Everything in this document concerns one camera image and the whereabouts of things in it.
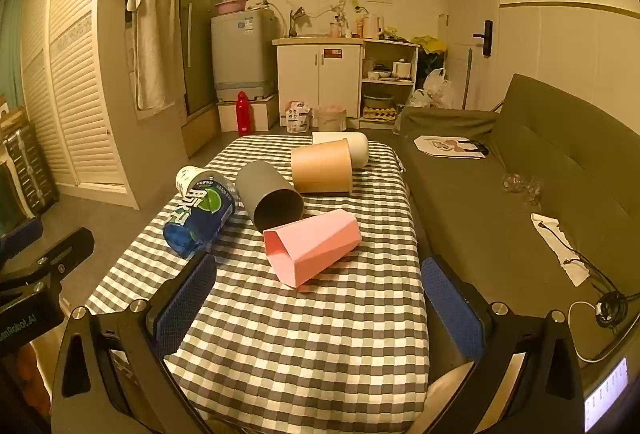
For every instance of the grey cup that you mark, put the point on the grey cup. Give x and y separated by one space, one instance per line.
265 194

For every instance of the olive green sofa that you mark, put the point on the olive green sofa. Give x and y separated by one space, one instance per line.
500 224

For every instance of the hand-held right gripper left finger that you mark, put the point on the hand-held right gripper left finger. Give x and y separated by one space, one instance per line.
185 299

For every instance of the white cup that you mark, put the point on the white cup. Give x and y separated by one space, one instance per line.
357 149

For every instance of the ribbed suitcase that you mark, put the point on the ribbed suitcase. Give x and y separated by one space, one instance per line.
27 169

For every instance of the white hanging towel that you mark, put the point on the white hanging towel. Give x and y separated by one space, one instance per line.
155 39

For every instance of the blue labelled plastic bottle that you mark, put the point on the blue labelled plastic bottle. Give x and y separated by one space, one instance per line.
200 214

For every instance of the pink trash bin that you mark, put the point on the pink trash bin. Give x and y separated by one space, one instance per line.
330 119

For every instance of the tan cup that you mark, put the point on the tan cup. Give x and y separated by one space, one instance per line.
320 164

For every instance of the grey checkered tablecloth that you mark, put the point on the grey checkered tablecloth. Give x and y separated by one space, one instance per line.
300 339

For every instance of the pink basin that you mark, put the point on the pink basin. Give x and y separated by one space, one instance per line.
231 6

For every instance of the egg tray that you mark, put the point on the egg tray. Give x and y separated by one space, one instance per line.
380 114

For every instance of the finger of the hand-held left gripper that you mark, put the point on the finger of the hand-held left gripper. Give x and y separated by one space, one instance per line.
55 253
20 235

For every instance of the white sink cabinet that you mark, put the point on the white sink cabinet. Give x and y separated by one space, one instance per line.
315 79

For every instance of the grey washing machine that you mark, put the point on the grey washing machine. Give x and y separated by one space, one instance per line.
242 54

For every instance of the white cloth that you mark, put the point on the white cloth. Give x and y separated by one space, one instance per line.
560 246

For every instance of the wooden broom stick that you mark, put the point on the wooden broom stick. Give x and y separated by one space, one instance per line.
468 79

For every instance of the glass shower door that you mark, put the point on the glass shower door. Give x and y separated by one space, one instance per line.
202 14

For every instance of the white louvred wardrobe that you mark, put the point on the white louvred wardrobe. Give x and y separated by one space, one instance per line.
75 79

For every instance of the open white shelf unit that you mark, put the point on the open white shelf unit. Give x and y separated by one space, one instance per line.
390 86

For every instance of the device with lit panel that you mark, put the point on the device with lit panel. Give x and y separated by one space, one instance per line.
605 394

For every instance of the white washing machine stand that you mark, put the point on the white washing machine stand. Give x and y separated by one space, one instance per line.
260 111

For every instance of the pink electric kettle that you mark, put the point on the pink electric kettle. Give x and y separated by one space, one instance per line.
371 26

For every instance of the white rice cooker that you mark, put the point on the white rice cooker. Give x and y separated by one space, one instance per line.
401 69

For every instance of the white printed pouch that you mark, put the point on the white printed pouch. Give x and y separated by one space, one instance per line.
297 117

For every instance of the metal pot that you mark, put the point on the metal pot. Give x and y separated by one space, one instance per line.
378 101

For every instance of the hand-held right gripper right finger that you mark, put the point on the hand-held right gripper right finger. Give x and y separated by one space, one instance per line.
452 309

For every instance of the clear crumpled plastic wrap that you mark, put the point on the clear crumpled plastic wrap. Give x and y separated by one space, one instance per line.
522 188

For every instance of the white plastic bag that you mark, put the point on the white plastic bag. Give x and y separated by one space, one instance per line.
434 89

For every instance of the pink faceted cup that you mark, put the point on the pink faceted cup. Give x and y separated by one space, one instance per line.
312 246

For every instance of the red bottle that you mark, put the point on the red bottle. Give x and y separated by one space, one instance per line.
243 114

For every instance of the yellow bundle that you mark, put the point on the yellow bundle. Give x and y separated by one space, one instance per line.
430 44

